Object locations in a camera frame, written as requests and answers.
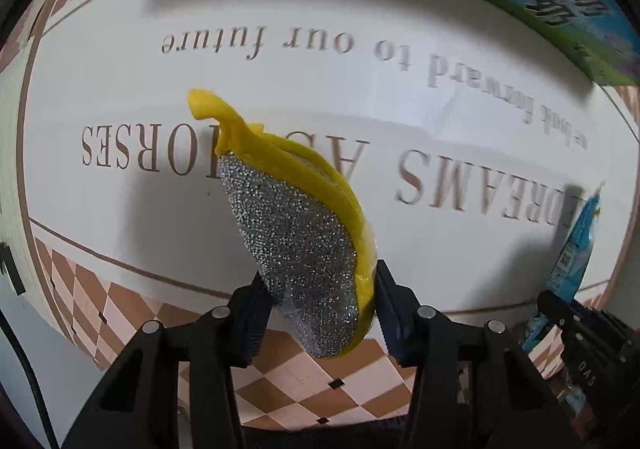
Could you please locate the light blue long packet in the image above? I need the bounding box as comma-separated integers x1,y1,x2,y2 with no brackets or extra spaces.
521,184,603,353

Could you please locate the checkered table mat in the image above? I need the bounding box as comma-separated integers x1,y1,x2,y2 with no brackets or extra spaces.
0,0,640,435

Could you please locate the yellow silver scouring sponge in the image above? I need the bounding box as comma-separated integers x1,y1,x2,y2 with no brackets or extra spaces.
188,88,378,358

